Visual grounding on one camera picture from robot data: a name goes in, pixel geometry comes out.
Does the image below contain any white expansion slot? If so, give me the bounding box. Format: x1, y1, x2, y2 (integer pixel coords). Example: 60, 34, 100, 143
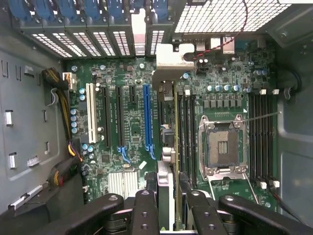
86, 83, 99, 144

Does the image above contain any metal socket cover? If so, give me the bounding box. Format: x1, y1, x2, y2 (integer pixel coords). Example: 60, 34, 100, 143
205, 168, 260, 205

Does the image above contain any thin metal locking lever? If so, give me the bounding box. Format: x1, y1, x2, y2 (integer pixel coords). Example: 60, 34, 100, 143
241, 111, 282, 123

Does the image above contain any red black twisted wire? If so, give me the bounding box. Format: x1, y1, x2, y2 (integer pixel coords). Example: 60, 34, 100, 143
193, 0, 249, 61

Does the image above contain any blue expansion slot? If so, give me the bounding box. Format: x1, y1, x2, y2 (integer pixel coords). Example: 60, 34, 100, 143
143, 84, 154, 149

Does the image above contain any CPU socket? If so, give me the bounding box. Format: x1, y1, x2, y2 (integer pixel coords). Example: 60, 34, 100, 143
199, 115, 247, 181

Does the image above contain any black RAM slot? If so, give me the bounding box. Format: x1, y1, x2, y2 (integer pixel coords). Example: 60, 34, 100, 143
255, 92, 262, 188
185, 89, 191, 189
191, 89, 197, 189
178, 89, 185, 189
268, 92, 275, 188
248, 92, 256, 188
261, 92, 268, 188

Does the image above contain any black open PC case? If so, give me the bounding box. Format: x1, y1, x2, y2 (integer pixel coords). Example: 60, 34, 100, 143
0, 0, 313, 235

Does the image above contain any green Dell motherboard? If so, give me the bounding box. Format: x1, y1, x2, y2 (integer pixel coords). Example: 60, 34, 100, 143
65, 36, 279, 213

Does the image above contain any silver chipset heatsink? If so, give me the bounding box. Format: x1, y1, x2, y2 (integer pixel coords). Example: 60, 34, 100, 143
107, 171, 139, 199

